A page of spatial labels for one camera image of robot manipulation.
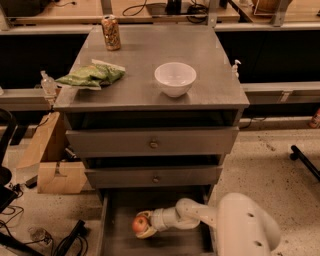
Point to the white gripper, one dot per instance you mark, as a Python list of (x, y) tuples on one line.
[(157, 220)]

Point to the red apple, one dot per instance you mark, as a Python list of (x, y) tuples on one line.
[(140, 224)]

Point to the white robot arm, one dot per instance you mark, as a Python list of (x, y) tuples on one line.
[(241, 226)]

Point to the grey bottom drawer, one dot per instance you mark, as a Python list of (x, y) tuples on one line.
[(120, 207)]

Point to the grey drawer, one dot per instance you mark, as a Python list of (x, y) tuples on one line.
[(120, 207), (152, 142), (153, 176)]

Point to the grey middle drawer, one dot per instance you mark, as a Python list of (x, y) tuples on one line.
[(153, 176)]

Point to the grey top drawer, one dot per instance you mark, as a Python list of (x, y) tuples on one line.
[(152, 142)]

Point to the grey drawer cabinet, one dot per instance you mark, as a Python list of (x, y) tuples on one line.
[(215, 99)]

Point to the black power strip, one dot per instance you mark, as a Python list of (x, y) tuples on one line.
[(67, 242)]

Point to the brown cardboard box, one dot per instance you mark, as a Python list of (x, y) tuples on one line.
[(46, 152)]

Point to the white ceramic bowl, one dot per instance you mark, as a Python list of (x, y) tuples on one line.
[(174, 78)]

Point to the green chip bag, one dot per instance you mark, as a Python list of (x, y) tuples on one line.
[(93, 76)]

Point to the black stand leg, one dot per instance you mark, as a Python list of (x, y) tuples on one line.
[(297, 154)]

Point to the clear sanitizer pump bottle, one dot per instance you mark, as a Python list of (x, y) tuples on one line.
[(49, 86)]

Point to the small white pump bottle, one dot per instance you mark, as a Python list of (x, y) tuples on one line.
[(235, 67)]

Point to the orange bottle on floor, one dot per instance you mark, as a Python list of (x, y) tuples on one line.
[(315, 120)]

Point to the patterned drink can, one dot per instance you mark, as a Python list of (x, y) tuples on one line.
[(111, 33)]

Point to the wicker basket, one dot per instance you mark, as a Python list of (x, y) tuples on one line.
[(268, 7)]

